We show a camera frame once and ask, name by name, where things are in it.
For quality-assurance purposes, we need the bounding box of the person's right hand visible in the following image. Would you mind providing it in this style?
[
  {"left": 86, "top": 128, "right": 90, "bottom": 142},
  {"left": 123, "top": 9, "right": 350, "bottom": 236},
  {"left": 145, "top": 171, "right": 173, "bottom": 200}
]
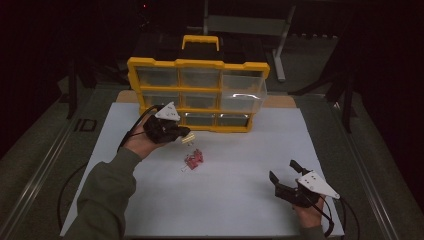
[{"left": 292, "top": 195, "right": 327, "bottom": 230}]

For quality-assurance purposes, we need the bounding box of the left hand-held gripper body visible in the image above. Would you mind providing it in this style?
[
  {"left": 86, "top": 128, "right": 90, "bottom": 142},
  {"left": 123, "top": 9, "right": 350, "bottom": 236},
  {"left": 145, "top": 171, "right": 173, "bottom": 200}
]
[{"left": 143, "top": 101, "right": 188, "bottom": 145}]

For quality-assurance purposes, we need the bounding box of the pale yellow binder clip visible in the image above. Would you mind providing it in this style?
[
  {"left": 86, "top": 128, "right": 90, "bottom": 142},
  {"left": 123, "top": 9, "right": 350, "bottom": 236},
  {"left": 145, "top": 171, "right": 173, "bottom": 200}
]
[{"left": 181, "top": 132, "right": 196, "bottom": 146}]

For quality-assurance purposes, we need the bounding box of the aluminium frame rail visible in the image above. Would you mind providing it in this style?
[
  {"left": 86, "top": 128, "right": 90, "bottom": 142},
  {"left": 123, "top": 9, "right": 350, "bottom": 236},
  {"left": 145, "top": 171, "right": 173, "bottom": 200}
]
[
  {"left": 0, "top": 109, "right": 89, "bottom": 240},
  {"left": 331, "top": 99, "right": 401, "bottom": 240}
]

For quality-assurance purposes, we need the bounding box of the person's left hand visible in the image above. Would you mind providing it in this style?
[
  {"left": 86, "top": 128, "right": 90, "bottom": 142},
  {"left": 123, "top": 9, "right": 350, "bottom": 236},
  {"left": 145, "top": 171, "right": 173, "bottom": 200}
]
[{"left": 123, "top": 114, "right": 172, "bottom": 160}]

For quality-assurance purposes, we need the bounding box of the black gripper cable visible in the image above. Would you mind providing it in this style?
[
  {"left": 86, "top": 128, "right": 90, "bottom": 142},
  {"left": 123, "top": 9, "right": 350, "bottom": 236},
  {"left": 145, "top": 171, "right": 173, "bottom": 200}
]
[
  {"left": 308, "top": 191, "right": 362, "bottom": 240},
  {"left": 58, "top": 104, "right": 166, "bottom": 232}
]

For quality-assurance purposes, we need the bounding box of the white table cover sheet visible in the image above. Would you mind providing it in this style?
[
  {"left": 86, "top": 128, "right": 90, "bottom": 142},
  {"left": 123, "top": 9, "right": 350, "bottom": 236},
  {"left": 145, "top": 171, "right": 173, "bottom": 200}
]
[{"left": 59, "top": 101, "right": 345, "bottom": 238}]

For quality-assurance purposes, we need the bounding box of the group of clear organizer drawers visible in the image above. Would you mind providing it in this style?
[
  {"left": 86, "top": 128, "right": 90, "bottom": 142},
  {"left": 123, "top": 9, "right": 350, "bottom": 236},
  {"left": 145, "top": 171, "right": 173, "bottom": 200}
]
[{"left": 135, "top": 66, "right": 251, "bottom": 128}]

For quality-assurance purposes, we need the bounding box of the yellow black drawer organizer cabinet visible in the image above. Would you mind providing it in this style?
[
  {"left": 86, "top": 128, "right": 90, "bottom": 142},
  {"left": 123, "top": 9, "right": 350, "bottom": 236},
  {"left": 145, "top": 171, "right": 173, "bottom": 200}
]
[{"left": 126, "top": 31, "right": 272, "bottom": 134}]

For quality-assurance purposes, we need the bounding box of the wide clear plastic drawer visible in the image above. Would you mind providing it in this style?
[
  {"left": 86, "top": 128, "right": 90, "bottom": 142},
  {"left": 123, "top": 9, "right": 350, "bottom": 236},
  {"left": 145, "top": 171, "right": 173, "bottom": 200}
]
[{"left": 220, "top": 73, "right": 269, "bottom": 114}]

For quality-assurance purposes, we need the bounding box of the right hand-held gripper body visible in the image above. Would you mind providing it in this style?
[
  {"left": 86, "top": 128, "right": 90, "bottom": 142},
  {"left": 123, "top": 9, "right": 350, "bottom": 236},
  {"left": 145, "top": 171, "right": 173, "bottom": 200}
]
[{"left": 273, "top": 170, "right": 341, "bottom": 209}]

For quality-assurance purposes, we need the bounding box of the black metal stand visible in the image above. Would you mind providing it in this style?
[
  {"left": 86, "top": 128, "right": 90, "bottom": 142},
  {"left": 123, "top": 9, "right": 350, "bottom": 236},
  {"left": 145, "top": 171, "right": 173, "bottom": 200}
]
[
  {"left": 288, "top": 19, "right": 359, "bottom": 134},
  {"left": 64, "top": 53, "right": 101, "bottom": 120}
]

